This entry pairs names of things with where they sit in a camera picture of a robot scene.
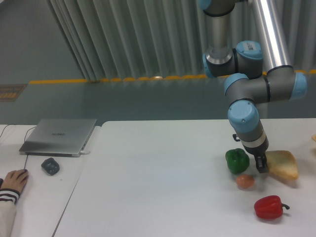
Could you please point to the silver closed laptop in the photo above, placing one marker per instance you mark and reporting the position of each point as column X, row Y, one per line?
column 59, row 137

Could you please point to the red bell pepper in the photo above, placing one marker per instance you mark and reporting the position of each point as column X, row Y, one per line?
column 270, row 207

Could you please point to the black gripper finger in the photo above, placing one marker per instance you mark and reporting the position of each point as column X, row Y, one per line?
column 261, row 163

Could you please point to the forearm in striped cuff sleeve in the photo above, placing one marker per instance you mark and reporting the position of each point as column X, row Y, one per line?
column 8, row 199

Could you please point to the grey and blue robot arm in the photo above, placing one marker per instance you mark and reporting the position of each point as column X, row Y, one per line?
column 256, row 72

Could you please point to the triangular toasted bread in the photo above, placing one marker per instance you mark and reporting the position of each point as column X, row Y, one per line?
column 283, row 164

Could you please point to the black computer mouse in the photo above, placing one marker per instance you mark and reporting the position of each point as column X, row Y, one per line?
column 25, row 178

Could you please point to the person's hand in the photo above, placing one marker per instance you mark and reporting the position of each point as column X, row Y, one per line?
column 13, row 181

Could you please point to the green bell pepper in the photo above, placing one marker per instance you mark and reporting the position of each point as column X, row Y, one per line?
column 237, row 160

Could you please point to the brown egg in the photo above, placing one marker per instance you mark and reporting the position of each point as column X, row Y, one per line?
column 245, row 181

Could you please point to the pale corrugated curtain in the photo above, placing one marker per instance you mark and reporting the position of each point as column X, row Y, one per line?
column 118, row 39

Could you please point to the small dark grey device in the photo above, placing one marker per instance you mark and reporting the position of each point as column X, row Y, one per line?
column 50, row 166

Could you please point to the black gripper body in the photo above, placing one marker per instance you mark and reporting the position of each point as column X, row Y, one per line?
column 257, row 147

